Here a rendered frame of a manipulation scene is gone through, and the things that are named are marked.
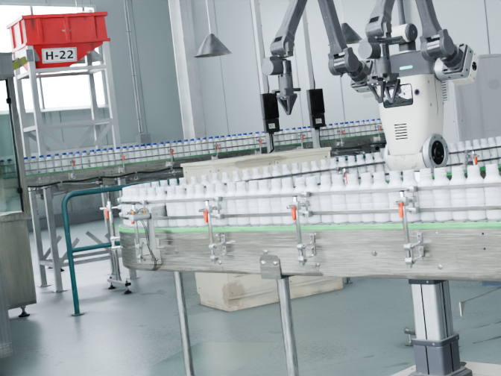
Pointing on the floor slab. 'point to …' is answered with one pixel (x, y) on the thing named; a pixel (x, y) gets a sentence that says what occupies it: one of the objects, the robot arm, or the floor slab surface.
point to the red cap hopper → (68, 41)
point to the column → (187, 69)
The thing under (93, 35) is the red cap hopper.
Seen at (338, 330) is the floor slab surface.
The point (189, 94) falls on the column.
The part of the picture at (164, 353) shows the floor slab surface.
